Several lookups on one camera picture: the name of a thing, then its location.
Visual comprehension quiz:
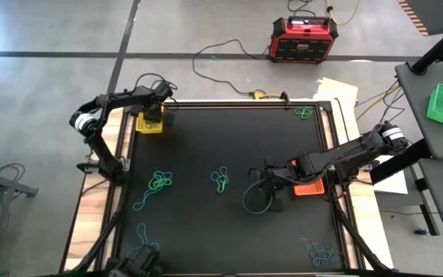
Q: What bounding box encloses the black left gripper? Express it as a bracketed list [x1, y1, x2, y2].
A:
[138, 81, 175, 124]

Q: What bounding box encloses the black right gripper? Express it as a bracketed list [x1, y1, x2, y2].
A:
[248, 161, 303, 213]

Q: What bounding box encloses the long blue rubber band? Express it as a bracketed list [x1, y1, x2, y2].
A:
[132, 187, 159, 212]

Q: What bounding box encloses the yellow plastic basket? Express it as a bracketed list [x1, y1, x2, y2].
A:
[135, 105, 165, 135]

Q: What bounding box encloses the orange plastic basket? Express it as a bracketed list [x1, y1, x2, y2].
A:
[288, 159, 325, 196]

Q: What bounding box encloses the black table mat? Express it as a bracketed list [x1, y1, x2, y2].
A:
[117, 102, 348, 275]

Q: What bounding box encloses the yellow extension plug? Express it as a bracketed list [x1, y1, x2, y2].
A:
[252, 89, 282, 100]

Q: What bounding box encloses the white paper sheet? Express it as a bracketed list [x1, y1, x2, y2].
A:
[373, 155, 409, 195]

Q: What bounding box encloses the black stand beam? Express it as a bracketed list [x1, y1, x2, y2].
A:
[370, 138, 432, 185]

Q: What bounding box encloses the red black power station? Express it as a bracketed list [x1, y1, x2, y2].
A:
[269, 15, 340, 65]

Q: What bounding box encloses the black stand pole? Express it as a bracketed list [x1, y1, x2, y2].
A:
[411, 17, 443, 75]

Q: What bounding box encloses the black mat with orange stripes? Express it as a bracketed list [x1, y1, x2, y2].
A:
[396, 0, 443, 38]

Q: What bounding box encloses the black floor cable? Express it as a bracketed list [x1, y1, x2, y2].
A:
[287, 0, 317, 18]
[192, 38, 272, 96]

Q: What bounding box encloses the black floor rail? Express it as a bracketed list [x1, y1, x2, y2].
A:
[413, 177, 441, 237]

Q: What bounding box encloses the yellow floor cable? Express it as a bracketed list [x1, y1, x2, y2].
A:
[325, 0, 361, 26]

